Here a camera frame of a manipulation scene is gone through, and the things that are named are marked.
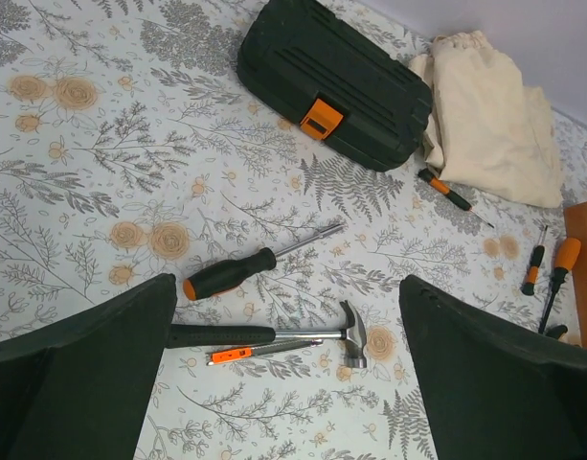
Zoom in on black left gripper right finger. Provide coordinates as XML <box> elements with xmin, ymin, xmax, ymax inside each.
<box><xmin>399</xmin><ymin>275</ymin><xmax>587</xmax><ymax>459</ymax></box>

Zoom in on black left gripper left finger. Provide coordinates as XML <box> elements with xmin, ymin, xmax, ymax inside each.
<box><xmin>0</xmin><ymin>274</ymin><xmax>177</xmax><ymax>459</ymax></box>

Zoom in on dark green tool case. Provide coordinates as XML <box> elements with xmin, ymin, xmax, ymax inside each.
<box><xmin>237</xmin><ymin>1</ymin><xmax>433</xmax><ymax>173</ymax></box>

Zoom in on orange black needle-nose pliers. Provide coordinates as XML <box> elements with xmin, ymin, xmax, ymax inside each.
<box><xmin>545</xmin><ymin>324</ymin><xmax>569</xmax><ymax>340</ymax></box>

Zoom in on small black orange screwdriver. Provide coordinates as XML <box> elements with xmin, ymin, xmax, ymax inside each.
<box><xmin>521</xmin><ymin>225</ymin><xmax>548</xmax><ymax>296</ymax></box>

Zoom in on steel claw hammer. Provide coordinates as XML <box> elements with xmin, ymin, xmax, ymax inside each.
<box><xmin>165</xmin><ymin>301</ymin><xmax>368</xmax><ymax>369</ymax></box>

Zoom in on orange utility knife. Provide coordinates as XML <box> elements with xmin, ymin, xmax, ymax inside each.
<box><xmin>207</xmin><ymin>339</ymin><xmax>324</xmax><ymax>366</ymax></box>

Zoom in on large black orange screwdriver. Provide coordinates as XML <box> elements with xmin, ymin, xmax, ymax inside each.
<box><xmin>182</xmin><ymin>223</ymin><xmax>345</xmax><ymax>301</ymax></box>

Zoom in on small precision screwdriver by bag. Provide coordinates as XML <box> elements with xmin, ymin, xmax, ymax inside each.
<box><xmin>418</xmin><ymin>168</ymin><xmax>494</xmax><ymax>229</ymax></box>

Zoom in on floral table mat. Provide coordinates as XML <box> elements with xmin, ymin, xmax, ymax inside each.
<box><xmin>0</xmin><ymin>1</ymin><xmax>563</xmax><ymax>459</ymax></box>

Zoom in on cream cloth bag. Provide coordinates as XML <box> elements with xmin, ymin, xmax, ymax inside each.
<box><xmin>408</xmin><ymin>31</ymin><xmax>563</xmax><ymax>208</ymax></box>

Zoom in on orange handled long screwdriver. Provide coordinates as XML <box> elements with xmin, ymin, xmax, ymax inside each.
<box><xmin>538</xmin><ymin>237</ymin><xmax>581</xmax><ymax>334</ymax></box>

